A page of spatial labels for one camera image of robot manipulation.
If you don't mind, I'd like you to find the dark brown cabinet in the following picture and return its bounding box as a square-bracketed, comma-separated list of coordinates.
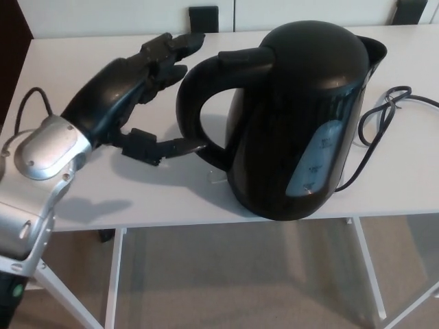
[0, 0, 34, 126]

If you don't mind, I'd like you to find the white table frame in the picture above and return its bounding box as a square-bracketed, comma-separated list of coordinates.
[20, 216, 439, 329]

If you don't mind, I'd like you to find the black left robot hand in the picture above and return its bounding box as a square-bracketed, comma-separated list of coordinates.
[60, 32, 207, 168]

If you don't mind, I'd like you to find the black electric kettle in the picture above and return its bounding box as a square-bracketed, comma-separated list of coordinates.
[175, 18, 388, 221]

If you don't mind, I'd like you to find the black chair back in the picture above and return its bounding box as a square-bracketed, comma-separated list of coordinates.
[189, 5, 220, 34]
[396, 0, 420, 25]

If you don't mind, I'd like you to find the black kettle power cord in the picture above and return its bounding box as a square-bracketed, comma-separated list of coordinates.
[334, 85, 439, 193]

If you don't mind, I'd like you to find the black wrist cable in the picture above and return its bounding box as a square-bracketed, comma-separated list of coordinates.
[0, 87, 55, 179]

